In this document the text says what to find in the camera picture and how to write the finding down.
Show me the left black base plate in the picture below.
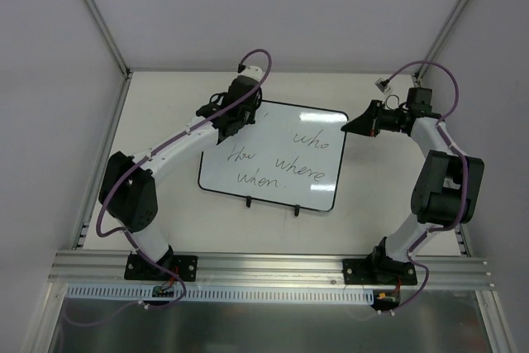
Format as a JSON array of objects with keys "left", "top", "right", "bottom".
[{"left": 123, "top": 252, "right": 198, "bottom": 282}]

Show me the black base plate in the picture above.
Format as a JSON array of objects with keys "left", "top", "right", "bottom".
[
  {"left": 342, "top": 257, "right": 417, "bottom": 286},
  {"left": 123, "top": 252, "right": 198, "bottom": 282}
]

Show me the right aluminium frame post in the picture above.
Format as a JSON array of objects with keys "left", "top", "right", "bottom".
[{"left": 412, "top": 0, "right": 497, "bottom": 255}]

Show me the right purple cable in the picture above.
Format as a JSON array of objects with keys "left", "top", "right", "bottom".
[{"left": 378, "top": 60, "right": 472, "bottom": 321}]

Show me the aluminium extrusion rail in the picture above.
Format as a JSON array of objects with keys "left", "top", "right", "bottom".
[{"left": 48, "top": 250, "right": 496, "bottom": 291}]

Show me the left aluminium frame post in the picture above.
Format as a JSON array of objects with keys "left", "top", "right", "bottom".
[{"left": 61, "top": 0, "right": 132, "bottom": 131}]

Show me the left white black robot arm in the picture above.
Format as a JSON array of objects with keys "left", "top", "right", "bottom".
[{"left": 96, "top": 74, "right": 262, "bottom": 280}]

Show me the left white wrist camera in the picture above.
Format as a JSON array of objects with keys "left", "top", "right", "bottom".
[{"left": 237, "top": 64, "right": 264, "bottom": 81}]

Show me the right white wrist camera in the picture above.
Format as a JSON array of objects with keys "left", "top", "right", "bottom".
[{"left": 374, "top": 79, "right": 392, "bottom": 95}]

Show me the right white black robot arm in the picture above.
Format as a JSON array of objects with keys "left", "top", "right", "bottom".
[{"left": 341, "top": 87, "right": 484, "bottom": 285}]

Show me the white whiteboard black frame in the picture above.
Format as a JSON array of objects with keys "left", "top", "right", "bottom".
[{"left": 198, "top": 101, "right": 348, "bottom": 212}]

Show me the aluminium frame post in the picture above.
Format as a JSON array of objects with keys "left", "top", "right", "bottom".
[
  {"left": 61, "top": 0, "right": 132, "bottom": 131},
  {"left": 412, "top": 0, "right": 497, "bottom": 255}
]

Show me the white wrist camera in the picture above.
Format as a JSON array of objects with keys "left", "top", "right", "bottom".
[
  {"left": 374, "top": 79, "right": 392, "bottom": 95},
  {"left": 237, "top": 64, "right": 264, "bottom": 81}
]

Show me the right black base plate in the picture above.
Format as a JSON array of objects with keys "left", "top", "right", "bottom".
[{"left": 342, "top": 257, "right": 417, "bottom": 286}]

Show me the white slotted cable duct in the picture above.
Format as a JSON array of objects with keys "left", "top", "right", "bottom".
[{"left": 65, "top": 284, "right": 374, "bottom": 306}]

